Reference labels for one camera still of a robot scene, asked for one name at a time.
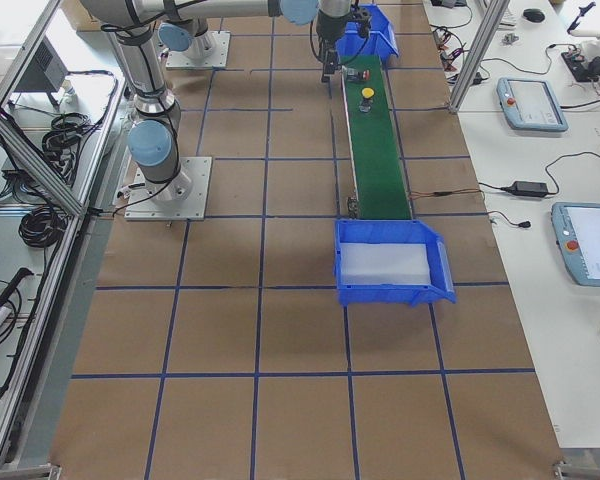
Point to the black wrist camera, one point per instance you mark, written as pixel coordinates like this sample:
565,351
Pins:
361,17

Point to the black power adapter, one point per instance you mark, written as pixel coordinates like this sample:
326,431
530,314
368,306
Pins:
530,189

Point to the far teach pendant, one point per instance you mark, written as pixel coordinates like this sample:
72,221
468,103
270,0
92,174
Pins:
530,105

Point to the blue bin with white liner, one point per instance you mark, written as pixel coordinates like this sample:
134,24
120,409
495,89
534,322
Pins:
390,261

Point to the near teach pendant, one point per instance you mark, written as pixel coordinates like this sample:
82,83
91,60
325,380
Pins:
577,230

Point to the green conveyor belt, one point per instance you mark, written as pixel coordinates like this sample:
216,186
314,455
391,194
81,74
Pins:
379,178

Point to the red push button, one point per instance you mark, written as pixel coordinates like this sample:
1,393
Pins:
358,76

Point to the far blue bin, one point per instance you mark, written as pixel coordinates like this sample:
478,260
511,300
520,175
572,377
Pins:
381,40

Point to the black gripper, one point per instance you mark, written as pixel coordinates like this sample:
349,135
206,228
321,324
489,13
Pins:
327,37

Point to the black computer mouse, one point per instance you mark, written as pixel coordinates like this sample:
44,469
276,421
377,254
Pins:
533,15

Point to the teach pendant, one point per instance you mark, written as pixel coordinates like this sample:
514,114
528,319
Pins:
530,105
577,230

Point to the aluminium frame post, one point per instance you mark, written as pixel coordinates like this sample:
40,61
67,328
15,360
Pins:
477,51

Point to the yellow push button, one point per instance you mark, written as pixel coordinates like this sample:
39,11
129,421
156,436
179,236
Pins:
366,101

